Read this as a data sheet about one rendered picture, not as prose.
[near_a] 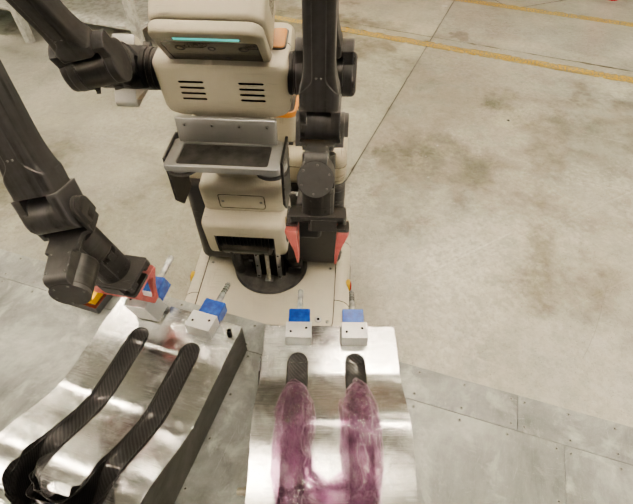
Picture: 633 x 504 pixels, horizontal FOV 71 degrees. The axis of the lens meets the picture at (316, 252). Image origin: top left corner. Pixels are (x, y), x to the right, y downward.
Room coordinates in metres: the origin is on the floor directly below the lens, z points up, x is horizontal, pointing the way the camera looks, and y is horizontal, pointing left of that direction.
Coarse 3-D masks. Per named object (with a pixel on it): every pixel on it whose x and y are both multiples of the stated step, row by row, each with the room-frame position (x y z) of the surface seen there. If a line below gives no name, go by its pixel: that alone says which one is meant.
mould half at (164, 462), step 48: (96, 336) 0.44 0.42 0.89; (192, 336) 0.44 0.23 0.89; (240, 336) 0.45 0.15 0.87; (96, 384) 0.35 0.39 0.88; (144, 384) 0.34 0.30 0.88; (192, 384) 0.34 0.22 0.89; (0, 432) 0.25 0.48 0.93; (96, 432) 0.25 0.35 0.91; (192, 432) 0.27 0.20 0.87; (0, 480) 0.18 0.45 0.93; (48, 480) 0.18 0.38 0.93; (144, 480) 0.18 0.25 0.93
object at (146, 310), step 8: (168, 256) 0.59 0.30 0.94; (168, 264) 0.57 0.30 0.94; (160, 272) 0.55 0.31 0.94; (160, 280) 0.53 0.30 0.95; (144, 288) 0.52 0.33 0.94; (160, 288) 0.51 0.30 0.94; (168, 288) 0.53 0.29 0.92; (160, 296) 0.50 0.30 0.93; (128, 304) 0.47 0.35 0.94; (136, 304) 0.47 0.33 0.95; (144, 304) 0.47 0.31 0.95; (152, 304) 0.48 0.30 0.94; (160, 304) 0.49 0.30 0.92; (136, 312) 0.47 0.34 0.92; (144, 312) 0.47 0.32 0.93; (152, 312) 0.47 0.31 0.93; (160, 312) 0.48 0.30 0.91; (152, 320) 0.47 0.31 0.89
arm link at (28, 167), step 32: (0, 64) 0.54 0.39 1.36; (0, 96) 0.50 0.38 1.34; (0, 128) 0.48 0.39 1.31; (32, 128) 0.51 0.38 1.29; (0, 160) 0.47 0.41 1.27; (32, 160) 0.47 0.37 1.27; (32, 192) 0.46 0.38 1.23; (64, 192) 0.47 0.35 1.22; (32, 224) 0.44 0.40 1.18; (64, 224) 0.44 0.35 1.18
